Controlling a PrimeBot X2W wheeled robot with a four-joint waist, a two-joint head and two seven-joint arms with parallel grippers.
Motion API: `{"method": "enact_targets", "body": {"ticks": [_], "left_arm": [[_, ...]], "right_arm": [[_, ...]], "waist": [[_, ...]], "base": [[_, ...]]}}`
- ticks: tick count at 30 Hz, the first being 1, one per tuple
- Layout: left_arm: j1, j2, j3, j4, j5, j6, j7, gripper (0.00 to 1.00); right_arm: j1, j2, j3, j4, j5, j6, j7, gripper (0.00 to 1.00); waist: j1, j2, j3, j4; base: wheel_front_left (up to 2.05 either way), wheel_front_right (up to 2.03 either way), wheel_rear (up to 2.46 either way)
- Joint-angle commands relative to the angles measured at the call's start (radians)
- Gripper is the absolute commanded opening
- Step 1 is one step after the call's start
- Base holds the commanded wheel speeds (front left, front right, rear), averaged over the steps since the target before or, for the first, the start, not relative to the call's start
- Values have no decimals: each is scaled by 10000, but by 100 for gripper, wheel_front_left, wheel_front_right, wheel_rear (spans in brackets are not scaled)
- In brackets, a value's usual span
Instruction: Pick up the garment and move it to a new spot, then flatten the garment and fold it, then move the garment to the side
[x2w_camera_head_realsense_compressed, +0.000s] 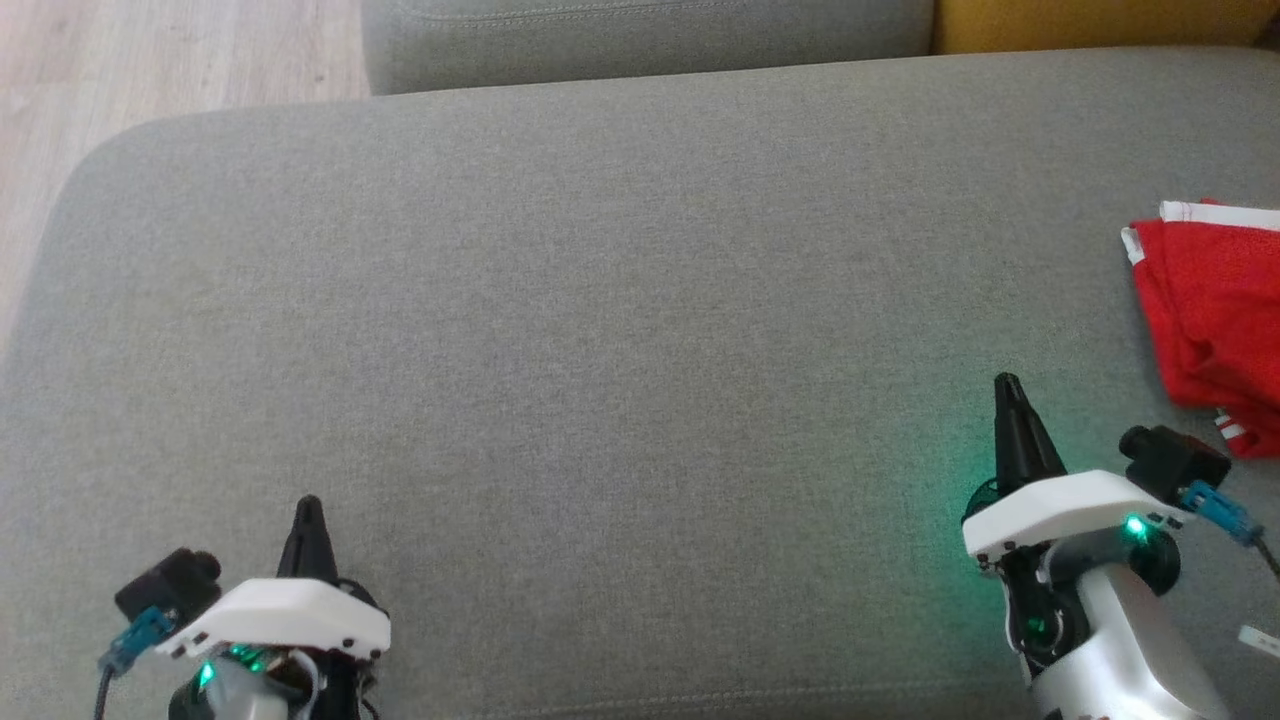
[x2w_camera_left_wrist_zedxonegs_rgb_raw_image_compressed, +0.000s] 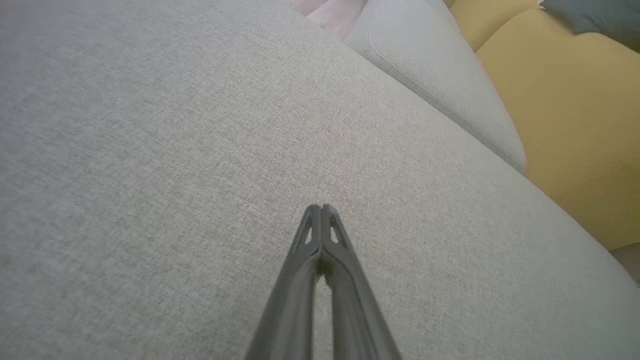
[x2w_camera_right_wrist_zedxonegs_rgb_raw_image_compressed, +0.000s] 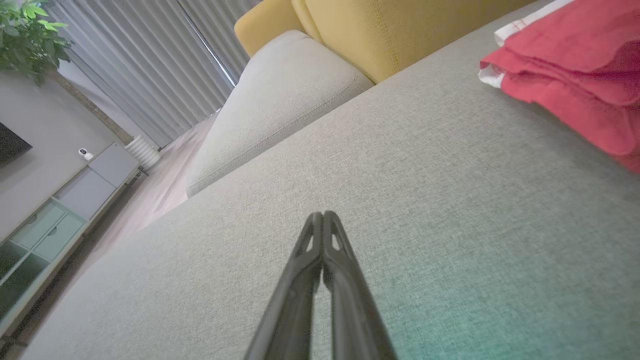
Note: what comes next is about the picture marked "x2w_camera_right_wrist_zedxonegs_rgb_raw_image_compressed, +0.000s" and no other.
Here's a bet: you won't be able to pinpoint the grey and green low cabinet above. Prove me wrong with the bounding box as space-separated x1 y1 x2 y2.
0 141 142 346

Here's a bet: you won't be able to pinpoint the red shirt with white sleeves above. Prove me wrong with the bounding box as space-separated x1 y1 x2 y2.
494 0 576 47

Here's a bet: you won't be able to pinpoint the large yellow sofa back cushion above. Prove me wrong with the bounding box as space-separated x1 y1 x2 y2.
305 0 538 84

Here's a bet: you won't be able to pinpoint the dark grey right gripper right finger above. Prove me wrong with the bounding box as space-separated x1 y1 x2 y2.
322 210 398 360

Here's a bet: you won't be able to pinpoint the indoor tree with brown trunk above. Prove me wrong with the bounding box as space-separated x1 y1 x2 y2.
0 0 135 146

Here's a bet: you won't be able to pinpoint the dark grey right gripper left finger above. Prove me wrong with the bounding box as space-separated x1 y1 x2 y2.
244 211 325 360

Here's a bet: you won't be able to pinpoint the large grey sofa seat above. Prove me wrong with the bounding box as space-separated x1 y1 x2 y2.
20 0 640 360

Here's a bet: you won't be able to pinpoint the red shorts with white band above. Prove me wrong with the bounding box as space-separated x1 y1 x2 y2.
478 0 640 173

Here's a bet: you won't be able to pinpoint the grey pleated curtain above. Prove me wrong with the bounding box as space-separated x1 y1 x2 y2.
179 0 263 83
47 0 236 148

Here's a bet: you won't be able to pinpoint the black wall television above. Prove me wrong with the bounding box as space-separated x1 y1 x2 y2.
0 121 33 166

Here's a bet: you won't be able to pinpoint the white ribbed plant pot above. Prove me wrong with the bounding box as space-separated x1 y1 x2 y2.
125 135 162 171

